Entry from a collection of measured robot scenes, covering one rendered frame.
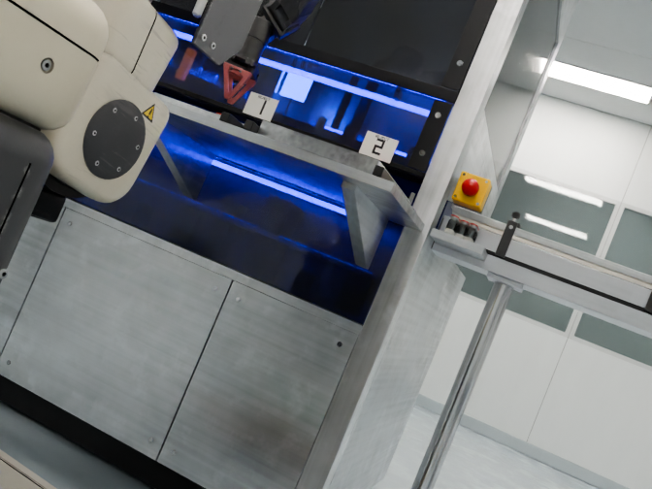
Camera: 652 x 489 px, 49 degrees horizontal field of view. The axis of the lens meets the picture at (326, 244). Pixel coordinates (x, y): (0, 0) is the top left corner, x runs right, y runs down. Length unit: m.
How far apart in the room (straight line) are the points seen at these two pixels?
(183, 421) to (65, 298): 0.48
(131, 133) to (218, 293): 0.92
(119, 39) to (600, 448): 5.73
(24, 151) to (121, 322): 1.32
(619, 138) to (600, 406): 2.25
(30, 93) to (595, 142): 6.11
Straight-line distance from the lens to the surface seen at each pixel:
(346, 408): 1.70
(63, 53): 0.65
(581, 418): 6.27
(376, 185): 1.31
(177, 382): 1.85
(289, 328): 1.74
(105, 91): 0.92
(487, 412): 6.27
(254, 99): 1.90
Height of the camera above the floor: 0.66
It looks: 3 degrees up
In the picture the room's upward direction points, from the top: 23 degrees clockwise
